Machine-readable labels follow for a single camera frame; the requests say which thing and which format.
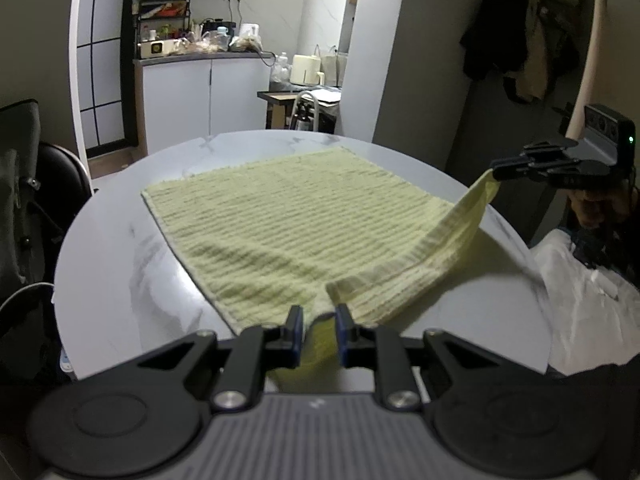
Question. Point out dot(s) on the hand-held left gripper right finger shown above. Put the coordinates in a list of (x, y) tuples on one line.
[(342, 331)]

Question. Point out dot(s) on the white box appliance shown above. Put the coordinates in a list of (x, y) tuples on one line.
[(157, 48)]

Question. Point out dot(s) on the clear plastic bottle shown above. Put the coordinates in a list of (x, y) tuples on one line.
[(282, 67)]

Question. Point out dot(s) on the person's right hand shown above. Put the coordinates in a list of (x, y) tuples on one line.
[(592, 210)]

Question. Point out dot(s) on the white tubular rack frame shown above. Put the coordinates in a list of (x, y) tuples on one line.
[(312, 102)]

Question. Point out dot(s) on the white kitchen cabinet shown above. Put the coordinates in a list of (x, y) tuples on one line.
[(200, 100)]

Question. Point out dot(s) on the hanging dark jacket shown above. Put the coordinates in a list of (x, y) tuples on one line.
[(492, 35)]

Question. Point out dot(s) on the white bed cover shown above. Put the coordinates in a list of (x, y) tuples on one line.
[(590, 310)]

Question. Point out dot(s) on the filled clear plastic bag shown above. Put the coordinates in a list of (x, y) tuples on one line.
[(246, 43)]

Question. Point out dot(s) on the dark glass bottle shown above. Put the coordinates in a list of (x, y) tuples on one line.
[(305, 121)]

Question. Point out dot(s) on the black dish rack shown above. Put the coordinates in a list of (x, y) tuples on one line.
[(162, 15)]

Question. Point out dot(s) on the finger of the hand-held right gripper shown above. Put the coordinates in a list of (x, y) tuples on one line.
[(547, 151), (520, 169)]

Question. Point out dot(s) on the pale yellow ribbed towel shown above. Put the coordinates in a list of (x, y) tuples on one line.
[(300, 210)]

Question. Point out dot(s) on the black chair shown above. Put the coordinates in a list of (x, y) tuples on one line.
[(30, 210)]

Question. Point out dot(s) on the wooden side table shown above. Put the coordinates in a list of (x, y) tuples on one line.
[(280, 97)]

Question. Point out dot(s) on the black framed glass door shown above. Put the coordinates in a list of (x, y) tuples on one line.
[(107, 60)]

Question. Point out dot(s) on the cream countertop appliance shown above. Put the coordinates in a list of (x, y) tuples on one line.
[(306, 70)]

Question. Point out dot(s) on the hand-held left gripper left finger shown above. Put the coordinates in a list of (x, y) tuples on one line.
[(296, 331)]

